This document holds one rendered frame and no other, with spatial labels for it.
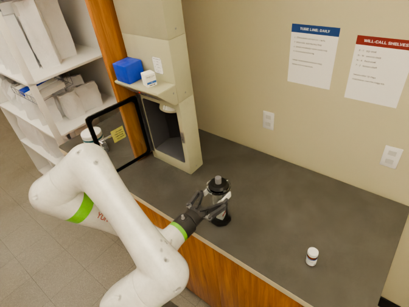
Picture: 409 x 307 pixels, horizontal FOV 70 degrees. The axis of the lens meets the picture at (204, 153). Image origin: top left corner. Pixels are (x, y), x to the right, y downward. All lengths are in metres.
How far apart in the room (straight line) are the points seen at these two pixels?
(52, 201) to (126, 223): 0.24
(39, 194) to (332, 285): 1.09
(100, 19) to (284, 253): 1.35
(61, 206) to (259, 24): 1.17
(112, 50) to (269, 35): 0.78
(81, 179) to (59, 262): 1.99
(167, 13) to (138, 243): 0.90
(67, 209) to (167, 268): 0.37
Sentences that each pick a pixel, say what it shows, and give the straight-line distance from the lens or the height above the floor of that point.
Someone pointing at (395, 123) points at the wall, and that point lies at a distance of 1.50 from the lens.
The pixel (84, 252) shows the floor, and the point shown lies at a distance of 2.81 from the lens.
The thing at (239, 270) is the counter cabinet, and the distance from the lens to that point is 1.49.
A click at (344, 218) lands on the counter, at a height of 0.94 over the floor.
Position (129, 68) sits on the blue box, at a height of 1.58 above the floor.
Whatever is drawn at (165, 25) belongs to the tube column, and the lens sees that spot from 1.32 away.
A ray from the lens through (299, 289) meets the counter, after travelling 1.30.
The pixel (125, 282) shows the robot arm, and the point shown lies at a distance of 0.95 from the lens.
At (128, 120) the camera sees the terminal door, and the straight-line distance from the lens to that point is 1.69.
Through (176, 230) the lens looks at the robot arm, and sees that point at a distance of 1.17.
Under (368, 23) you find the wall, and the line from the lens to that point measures 1.38.
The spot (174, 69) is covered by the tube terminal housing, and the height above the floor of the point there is 1.58.
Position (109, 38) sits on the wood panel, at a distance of 1.60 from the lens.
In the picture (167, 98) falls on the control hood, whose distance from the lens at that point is 1.39.
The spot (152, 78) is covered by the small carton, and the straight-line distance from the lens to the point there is 1.42.
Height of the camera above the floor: 2.09
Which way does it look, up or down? 38 degrees down
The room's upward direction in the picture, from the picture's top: 7 degrees counter-clockwise
